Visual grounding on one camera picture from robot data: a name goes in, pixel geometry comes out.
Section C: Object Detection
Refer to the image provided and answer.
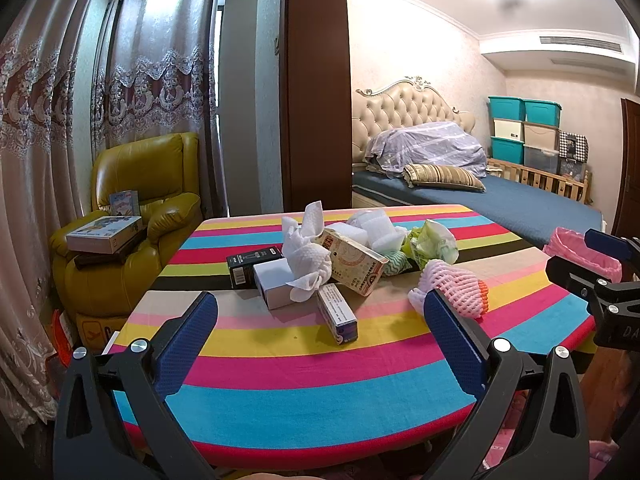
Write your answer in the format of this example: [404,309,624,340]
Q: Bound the cream storage box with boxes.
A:
[492,118,526,141]

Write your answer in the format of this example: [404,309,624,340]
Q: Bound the teal storage box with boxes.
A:
[522,99,563,127]
[488,96,526,122]
[491,136,526,165]

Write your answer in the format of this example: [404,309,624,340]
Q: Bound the lace patterned curtain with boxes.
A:
[92,0,228,221]
[0,0,101,436]

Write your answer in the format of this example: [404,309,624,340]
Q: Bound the white glossy box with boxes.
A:
[252,259,313,311]

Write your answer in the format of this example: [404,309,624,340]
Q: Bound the white foam block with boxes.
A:
[370,220,408,253]

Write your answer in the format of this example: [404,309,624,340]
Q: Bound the beige storage box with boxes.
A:
[522,121,561,152]

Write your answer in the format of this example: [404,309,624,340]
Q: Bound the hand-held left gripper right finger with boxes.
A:
[422,287,591,480]

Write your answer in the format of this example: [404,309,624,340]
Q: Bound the yellow leather armchair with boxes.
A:
[50,132,203,346]

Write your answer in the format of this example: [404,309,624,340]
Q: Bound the ceiling air vent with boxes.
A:
[539,36,623,53]

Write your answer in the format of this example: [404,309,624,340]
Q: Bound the blue striped quilt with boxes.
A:
[364,121,488,181]

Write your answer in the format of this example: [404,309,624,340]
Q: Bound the dark flat box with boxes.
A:
[75,240,147,269]

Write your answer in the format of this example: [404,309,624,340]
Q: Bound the blue bed sheet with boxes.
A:
[352,170,603,247]

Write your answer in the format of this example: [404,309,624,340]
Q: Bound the white paper towel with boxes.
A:
[281,200,333,303]

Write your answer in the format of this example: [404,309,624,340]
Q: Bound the red white package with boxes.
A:
[44,308,76,368]

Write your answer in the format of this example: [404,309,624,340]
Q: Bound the yellow green plastic bag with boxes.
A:
[402,219,459,267]

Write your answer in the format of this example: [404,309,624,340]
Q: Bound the green striped cloth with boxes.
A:
[382,250,411,277]

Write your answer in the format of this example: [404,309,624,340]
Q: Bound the pink lined trash bin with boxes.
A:
[542,226,623,283]

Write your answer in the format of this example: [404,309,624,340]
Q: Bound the dark wooden door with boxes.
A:
[612,97,640,241]

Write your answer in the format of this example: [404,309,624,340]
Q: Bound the yellow cardboard box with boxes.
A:
[75,312,132,356]

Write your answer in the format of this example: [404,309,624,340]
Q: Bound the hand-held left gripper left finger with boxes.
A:
[52,290,219,480]

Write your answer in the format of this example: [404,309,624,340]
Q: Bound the beige printed carton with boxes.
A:
[322,227,390,297]

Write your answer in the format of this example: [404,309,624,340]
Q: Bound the pink foam fruit net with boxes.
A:
[407,258,488,321]

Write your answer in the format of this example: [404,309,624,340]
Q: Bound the purple white small carton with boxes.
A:
[316,282,359,346]

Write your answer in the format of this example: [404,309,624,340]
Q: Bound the grey storage box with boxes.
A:
[522,146,561,175]

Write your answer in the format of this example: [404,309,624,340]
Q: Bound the gold striped pillow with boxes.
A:
[402,163,487,193]

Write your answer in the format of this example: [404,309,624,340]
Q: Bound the checkered storage bag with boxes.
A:
[557,131,590,163]

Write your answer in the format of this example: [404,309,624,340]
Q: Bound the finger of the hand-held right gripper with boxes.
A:
[585,228,640,266]
[545,255,623,306]

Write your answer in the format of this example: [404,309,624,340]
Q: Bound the black printed carton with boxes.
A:
[226,246,284,289]

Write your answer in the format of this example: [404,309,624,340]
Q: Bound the cream tufted bed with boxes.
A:
[351,76,606,248]

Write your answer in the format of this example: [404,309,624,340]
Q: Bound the flat board game box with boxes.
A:
[66,216,143,253]

